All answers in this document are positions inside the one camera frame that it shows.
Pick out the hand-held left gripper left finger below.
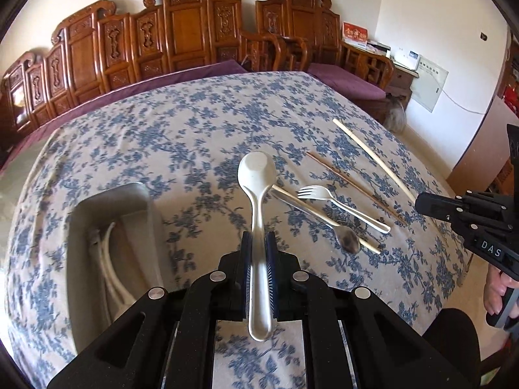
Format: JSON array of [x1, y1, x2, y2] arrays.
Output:
[[46, 231, 254, 389]]

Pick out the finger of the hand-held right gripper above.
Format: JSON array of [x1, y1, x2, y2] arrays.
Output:
[[414, 192, 468, 226], [506, 123, 519, 159]]

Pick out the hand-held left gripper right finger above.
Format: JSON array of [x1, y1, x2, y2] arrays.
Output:
[[264, 231, 481, 389]]

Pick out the white plastic spoon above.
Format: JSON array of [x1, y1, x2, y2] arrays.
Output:
[[237, 150, 279, 342]]

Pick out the white plastic utensil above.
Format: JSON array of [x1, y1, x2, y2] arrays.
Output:
[[98, 227, 122, 309], [106, 221, 139, 305]]

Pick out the metal rectangular container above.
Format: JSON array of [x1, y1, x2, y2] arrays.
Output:
[[66, 182, 165, 358]]

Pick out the person's right hand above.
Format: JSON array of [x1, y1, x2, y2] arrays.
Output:
[[484, 268, 513, 313]]

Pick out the light bamboo chopstick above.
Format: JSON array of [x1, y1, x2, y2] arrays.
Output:
[[332, 118, 418, 204]]

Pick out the white plastic fork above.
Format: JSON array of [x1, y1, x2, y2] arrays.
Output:
[[297, 185, 392, 235]]

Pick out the brown wooden chopstick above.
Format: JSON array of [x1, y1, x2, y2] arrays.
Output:
[[306, 151, 408, 226]]

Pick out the grey furry dog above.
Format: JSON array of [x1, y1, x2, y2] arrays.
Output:
[[383, 93, 408, 133]]

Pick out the person's black pants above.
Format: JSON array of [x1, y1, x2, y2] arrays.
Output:
[[421, 307, 486, 389]]

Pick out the white and blue box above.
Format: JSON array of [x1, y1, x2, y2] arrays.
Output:
[[393, 48, 421, 70]]

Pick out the blue floral tablecloth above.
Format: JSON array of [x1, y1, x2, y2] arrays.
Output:
[[3, 70, 472, 389]]

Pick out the purple armchair cushion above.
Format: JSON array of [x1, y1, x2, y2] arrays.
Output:
[[307, 62, 387, 100]]

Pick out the red box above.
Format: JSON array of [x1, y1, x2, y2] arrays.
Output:
[[341, 22, 369, 48]]

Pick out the carved wooden armchair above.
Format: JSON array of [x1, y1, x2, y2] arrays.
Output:
[[255, 0, 395, 124]]

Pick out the carved wooden sofa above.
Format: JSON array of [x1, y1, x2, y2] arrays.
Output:
[[0, 0, 309, 147]]

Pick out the white cable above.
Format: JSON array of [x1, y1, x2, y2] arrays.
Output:
[[440, 87, 488, 115]]

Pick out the white wall panel box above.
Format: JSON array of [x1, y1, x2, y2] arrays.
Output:
[[407, 54, 449, 113]]

